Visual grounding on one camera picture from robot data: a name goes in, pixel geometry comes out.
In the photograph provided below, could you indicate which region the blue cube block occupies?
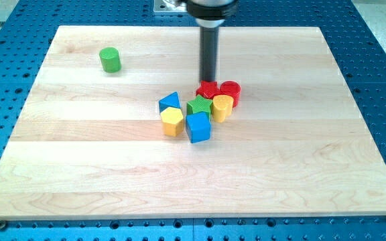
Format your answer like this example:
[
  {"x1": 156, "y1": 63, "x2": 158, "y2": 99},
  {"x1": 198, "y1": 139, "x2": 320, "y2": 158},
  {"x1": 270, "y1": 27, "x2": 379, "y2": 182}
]
[{"x1": 186, "y1": 112, "x2": 211, "y2": 143}]

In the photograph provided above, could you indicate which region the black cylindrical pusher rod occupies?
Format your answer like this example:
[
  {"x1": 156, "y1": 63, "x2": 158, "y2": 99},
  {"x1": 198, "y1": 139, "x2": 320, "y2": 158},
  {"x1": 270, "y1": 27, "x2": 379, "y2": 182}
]
[{"x1": 199, "y1": 27, "x2": 218, "y2": 82}]

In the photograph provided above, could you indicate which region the yellow heart block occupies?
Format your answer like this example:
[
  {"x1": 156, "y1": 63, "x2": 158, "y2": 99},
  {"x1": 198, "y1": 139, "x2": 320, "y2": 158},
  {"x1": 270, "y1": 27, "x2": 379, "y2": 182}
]
[{"x1": 212, "y1": 95, "x2": 234, "y2": 123}]

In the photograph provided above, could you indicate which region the green star block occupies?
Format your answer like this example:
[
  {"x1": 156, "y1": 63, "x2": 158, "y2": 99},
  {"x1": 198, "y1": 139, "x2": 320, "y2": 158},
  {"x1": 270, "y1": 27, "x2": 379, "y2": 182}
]
[{"x1": 186, "y1": 95, "x2": 213, "y2": 119}]

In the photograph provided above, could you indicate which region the blue triangle block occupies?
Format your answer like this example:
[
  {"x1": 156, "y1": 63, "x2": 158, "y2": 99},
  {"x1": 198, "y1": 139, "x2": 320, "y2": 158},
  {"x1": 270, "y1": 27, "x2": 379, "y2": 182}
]
[{"x1": 158, "y1": 92, "x2": 181, "y2": 112}]

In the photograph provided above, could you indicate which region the red star block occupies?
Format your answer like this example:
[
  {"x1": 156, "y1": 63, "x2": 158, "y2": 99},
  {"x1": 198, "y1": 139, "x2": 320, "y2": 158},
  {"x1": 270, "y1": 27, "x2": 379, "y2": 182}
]
[{"x1": 196, "y1": 81, "x2": 221, "y2": 99}]

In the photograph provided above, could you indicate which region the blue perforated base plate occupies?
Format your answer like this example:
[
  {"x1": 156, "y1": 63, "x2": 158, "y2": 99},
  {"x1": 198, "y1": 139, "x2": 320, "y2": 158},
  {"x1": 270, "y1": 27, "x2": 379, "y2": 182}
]
[{"x1": 0, "y1": 0, "x2": 386, "y2": 240}]

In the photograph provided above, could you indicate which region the red cylinder block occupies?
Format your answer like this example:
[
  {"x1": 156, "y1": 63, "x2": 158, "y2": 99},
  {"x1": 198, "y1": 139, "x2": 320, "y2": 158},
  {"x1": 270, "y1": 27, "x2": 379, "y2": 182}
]
[{"x1": 220, "y1": 80, "x2": 241, "y2": 108}]

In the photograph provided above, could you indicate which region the light wooden board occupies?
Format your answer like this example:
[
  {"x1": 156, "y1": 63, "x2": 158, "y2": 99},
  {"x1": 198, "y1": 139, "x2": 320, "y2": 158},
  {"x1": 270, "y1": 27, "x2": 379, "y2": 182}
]
[{"x1": 0, "y1": 25, "x2": 386, "y2": 220}]

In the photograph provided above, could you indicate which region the yellow hexagon block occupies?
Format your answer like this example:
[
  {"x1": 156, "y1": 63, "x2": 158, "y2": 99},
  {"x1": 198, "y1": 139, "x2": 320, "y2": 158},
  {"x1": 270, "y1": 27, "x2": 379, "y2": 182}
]
[{"x1": 160, "y1": 107, "x2": 184, "y2": 137}]

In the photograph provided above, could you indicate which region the green cylinder block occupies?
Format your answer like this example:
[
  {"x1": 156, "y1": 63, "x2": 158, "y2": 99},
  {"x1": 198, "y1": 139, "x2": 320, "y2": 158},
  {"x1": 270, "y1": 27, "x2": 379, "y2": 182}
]
[{"x1": 99, "y1": 47, "x2": 121, "y2": 73}]

